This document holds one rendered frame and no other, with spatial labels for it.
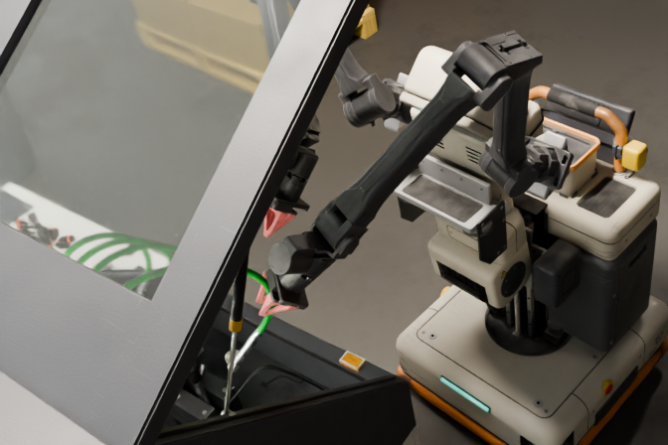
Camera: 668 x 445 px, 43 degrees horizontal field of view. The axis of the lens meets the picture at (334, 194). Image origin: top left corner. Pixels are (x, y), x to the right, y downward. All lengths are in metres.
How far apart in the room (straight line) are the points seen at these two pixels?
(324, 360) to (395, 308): 1.35
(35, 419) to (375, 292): 2.16
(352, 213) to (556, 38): 3.16
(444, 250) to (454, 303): 0.58
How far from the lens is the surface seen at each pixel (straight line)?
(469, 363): 2.66
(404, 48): 4.59
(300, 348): 1.90
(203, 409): 1.83
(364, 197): 1.48
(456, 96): 1.44
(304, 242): 1.49
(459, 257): 2.23
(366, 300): 3.24
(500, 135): 1.66
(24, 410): 1.27
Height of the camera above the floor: 2.40
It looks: 40 degrees down
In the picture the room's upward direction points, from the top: 13 degrees counter-clockwise
